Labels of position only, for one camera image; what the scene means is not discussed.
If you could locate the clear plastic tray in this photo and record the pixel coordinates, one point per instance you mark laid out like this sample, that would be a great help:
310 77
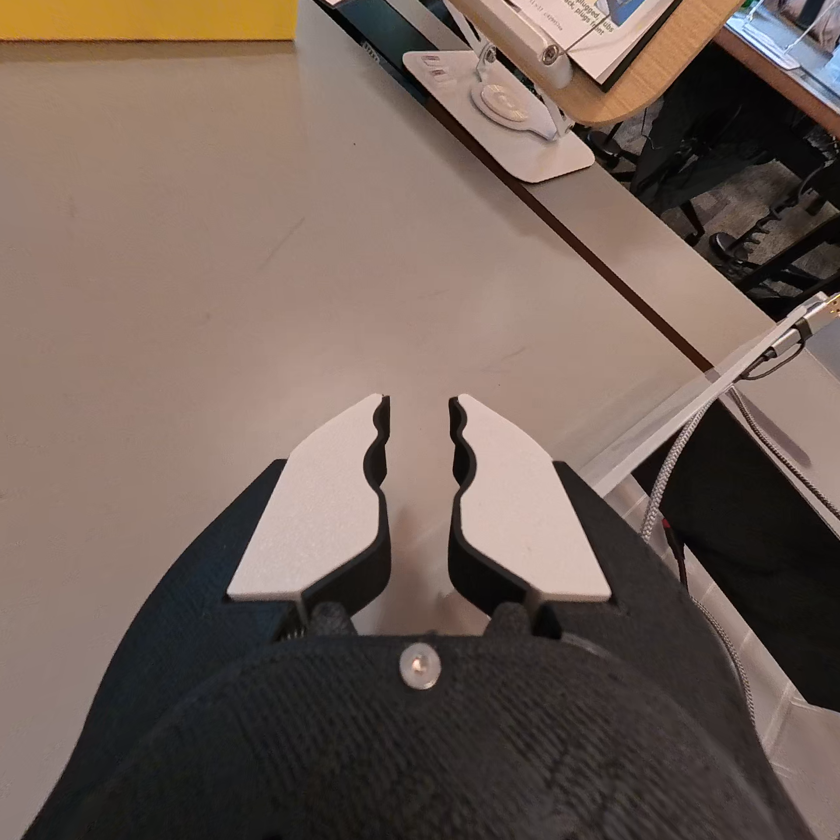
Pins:
774 689

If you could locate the wooden office desk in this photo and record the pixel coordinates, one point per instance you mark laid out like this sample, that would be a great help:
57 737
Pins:
774 72

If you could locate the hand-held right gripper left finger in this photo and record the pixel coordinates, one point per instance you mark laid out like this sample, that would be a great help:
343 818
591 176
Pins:
315 525

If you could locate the black office chair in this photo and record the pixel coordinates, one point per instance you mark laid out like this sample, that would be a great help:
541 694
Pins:
741 249

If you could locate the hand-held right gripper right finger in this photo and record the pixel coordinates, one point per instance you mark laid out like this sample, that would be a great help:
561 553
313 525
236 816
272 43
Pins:
525 525

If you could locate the yellow plastic bin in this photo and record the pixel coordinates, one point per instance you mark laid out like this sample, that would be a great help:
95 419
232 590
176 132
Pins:
131 19

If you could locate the printed instruction sheet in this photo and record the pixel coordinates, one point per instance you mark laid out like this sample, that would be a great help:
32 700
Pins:
630 39

